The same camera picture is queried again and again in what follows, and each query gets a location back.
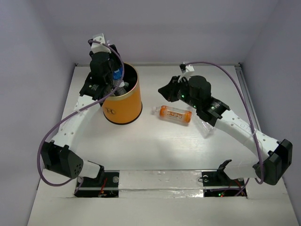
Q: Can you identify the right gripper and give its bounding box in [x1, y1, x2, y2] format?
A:
[159, 74, 200, 109]

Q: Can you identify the blue label bottle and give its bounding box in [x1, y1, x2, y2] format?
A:
[113, 67, 123, 81]

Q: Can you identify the orange label bottle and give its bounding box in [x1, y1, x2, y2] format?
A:
[151, 105, 192, 126]

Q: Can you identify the green yellow label bottle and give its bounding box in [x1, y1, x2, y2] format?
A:
[113, 80, 129, 96]

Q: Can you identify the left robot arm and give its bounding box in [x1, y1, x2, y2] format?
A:
[37, 50, 124, 186]

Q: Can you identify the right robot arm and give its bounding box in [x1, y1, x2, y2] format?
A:
[158, 76, 293, 186]

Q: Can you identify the orange cylindrical bin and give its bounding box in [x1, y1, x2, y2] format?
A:
[102, 63, 143, 125]

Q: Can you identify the clear unlabelled bottle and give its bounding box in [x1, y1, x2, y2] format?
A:
[197, 120, 214, 138]

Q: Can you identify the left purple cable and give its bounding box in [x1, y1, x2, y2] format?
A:
[37, 40, 125, 187]

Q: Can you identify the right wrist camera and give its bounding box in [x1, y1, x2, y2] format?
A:
[178, 63, 195, 82]

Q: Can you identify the silver taped front rail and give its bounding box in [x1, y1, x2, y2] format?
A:
[74, 170, 247, 198]

